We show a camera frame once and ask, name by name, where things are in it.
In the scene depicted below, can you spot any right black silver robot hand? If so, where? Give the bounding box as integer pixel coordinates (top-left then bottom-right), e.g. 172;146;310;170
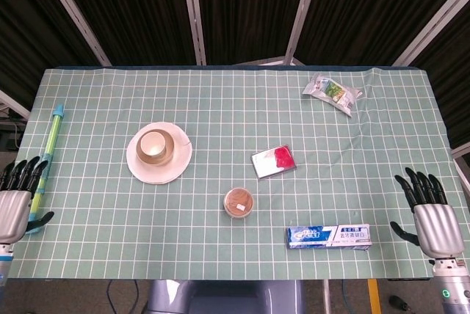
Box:
389;167;466;259

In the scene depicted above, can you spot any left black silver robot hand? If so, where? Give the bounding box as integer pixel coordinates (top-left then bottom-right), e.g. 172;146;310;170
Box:
0;156;55;244

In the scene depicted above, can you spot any beige cup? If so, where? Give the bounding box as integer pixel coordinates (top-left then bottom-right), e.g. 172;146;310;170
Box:
135;128;176;166

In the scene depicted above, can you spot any green checked tablecloth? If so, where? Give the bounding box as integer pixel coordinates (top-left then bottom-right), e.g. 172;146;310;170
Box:
7;65;466;281

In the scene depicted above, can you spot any green blue toy water gun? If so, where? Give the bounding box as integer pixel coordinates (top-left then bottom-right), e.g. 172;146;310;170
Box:
26;104;67;236

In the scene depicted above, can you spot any blue Crest toothpaste box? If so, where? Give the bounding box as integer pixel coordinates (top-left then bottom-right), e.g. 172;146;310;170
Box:
286;223;373;250

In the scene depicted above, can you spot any white paper plate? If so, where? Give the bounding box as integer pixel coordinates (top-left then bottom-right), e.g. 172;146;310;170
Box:
126;121;194;185

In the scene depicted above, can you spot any silver green snack bag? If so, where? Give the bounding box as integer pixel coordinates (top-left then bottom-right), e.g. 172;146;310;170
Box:
302;72;364;118

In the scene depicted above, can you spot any clear jar of rubber bands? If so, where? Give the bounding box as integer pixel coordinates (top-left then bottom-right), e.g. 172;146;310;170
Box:
223;187;255;219

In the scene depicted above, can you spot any grey robot torso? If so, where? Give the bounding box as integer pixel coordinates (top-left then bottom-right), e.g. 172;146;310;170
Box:
144;279;306;314

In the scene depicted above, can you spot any dark pleated curtain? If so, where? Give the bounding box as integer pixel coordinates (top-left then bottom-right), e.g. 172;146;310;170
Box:
0;0;470;150

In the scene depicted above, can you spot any black floor cable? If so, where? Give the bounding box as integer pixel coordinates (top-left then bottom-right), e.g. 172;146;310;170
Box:
105;279;141;314

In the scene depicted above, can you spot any white metal frame pole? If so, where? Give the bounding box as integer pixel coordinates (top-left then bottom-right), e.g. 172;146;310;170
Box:
283;0;325;66
391;0;470;67
178;0;208;66
35;0;112;67

